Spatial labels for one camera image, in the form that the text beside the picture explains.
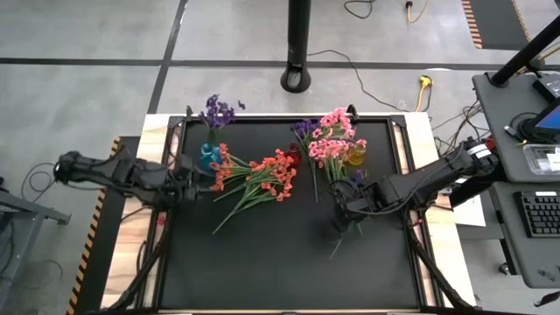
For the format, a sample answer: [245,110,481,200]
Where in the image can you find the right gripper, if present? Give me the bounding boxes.
[327,178,386,242]

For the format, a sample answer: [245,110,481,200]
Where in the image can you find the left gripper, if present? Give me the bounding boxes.
[169,153,218,207]

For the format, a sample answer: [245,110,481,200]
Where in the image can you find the blue glass vase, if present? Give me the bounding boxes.
[199,143,223,177]

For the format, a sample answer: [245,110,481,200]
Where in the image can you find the yellow glass vase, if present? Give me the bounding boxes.
[347,143,368,167]

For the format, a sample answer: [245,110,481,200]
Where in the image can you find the red glass vase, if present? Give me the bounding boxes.
[286,143,303,168]

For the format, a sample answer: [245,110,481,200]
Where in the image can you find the black mat striped edge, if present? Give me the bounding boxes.
[65,136,141,315]
[461,0,533,50]

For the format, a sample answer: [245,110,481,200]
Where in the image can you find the white paper sheet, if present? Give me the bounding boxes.
[450,177,487,228]

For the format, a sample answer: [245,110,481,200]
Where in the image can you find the grey keyboard shelf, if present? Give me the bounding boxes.
[489,181,560,290]

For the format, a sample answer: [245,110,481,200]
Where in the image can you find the black round stand pole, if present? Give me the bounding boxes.
[279,0,312,94]

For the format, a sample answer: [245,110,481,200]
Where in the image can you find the grey metal stand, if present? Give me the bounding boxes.
[0,174,74,315]

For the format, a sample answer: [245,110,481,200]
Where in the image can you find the grey cart top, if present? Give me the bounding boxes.
[471,72,560,184]

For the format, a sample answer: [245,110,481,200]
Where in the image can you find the black keyboard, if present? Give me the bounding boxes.
[514,190,560,240]

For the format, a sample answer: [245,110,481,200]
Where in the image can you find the clear plastic box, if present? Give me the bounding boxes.
[522,143,560,177]

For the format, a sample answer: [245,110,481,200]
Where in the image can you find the black screen blue display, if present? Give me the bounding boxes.
[522,98,560,141]

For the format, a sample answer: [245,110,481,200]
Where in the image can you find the black flat device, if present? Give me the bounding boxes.
[531,72,560,104]

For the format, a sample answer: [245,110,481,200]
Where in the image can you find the black slanted pole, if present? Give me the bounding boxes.
[488,15,560,88]

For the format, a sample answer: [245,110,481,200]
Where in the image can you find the black floor cable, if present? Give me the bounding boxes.
[305,48,410,113]

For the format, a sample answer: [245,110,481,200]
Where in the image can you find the yellow cable black plug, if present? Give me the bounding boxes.
[404,0,430,24]

